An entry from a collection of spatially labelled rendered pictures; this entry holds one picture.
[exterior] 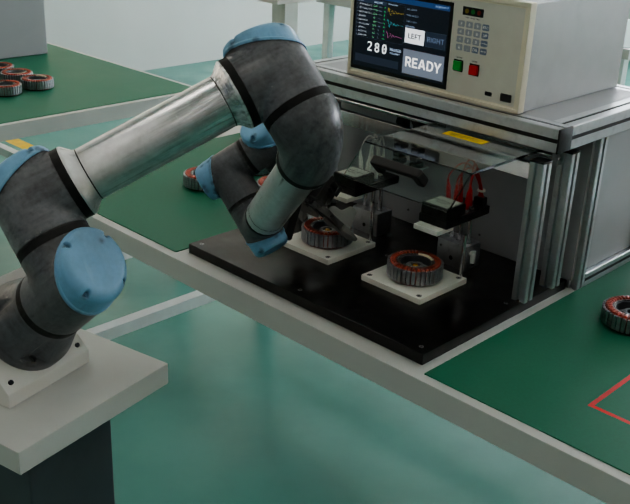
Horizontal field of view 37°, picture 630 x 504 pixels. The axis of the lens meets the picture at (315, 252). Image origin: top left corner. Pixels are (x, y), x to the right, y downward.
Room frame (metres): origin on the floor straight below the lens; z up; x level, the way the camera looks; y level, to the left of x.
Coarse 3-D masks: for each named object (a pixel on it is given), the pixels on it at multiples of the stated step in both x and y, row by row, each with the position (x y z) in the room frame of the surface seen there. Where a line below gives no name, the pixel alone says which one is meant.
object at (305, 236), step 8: (304, 224) 1.86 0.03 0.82; (312, 224) 1.87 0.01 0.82; (320, 224) 1.89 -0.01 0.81; (304, 232) 1.84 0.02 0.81; (312, 232) 1.83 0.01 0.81; (320, 232) 1.82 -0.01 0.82; (328, 232) 1.83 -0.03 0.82; (336, 232) 1.82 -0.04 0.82; (304, 240) 1.84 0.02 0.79; (312, 240) 1.82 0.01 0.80; (320, 240) 1.81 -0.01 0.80; (328, 240) 1.82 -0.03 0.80; (336, 240) 1.82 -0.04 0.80; (344, 240) 1.83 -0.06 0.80; (328, 248) 1.82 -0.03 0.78; (336, 248) 1.82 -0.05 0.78
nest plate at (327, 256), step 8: (288, 240) 1.86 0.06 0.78; (296, 240) 1.86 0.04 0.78; (360, 240) 1.88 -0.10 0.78; (368, 240) 1.88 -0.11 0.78; (296, 248) 1.82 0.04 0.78; (304, 248) 1.82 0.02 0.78; (312, 248) 1.82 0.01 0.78; (320, 248) 1.82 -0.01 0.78; (344, 248) 1.83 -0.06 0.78; (352, 248) 1.83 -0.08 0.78; (360, 248) 1.83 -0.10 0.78; (368, 248) 1.85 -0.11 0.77; (312, 256) 1.79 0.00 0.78; (320, 256) 1.78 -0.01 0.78; (328, 256) 1.78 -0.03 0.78; (336, 256) 1.78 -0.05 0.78; (344, 256) 1.80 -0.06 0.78; (328, 264) 1.76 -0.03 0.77
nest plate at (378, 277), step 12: (372, 276) 1.69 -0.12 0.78; (384, 276) 1.69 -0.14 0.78; (444, 276) 1.71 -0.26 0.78; (456, 276) 1.71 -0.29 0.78; (384, 288) 1.65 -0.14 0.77; (396, 288) 1.64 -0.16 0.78; (408, 288) 1.64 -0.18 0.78; (420, 288) 1.64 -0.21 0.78; (432, 288) 1.65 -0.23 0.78; (444, 288) 1.65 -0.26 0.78; (420, 300) 1.60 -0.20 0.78
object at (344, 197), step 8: (336, 176) 1.92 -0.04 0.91; (336, 184) 1.91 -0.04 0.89; (344, 184) 1.90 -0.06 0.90; (352, 184) 1.88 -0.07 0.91; (360, 184) 1.89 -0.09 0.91; (344, 192) 1.90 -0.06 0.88; (352, 192) 1.88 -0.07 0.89; (360, 192) 1.89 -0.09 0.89; (368, 192) 1.91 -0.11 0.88; (344, 200) 1.87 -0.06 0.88; (352, 200) 1.88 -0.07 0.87
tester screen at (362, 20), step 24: (360, 0) 2.00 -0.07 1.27; (384, 0) 1.95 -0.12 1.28; (408, 0) 1.91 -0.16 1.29; (360, 24) 2.00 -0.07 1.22; (384, 24) 1.95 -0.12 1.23; (408, 24) 1.91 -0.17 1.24; (432, 24) 1.87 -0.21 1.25; (360, 48) 1.99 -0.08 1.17; (408, 48) 1.91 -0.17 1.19; (432, 48) 1.86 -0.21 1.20
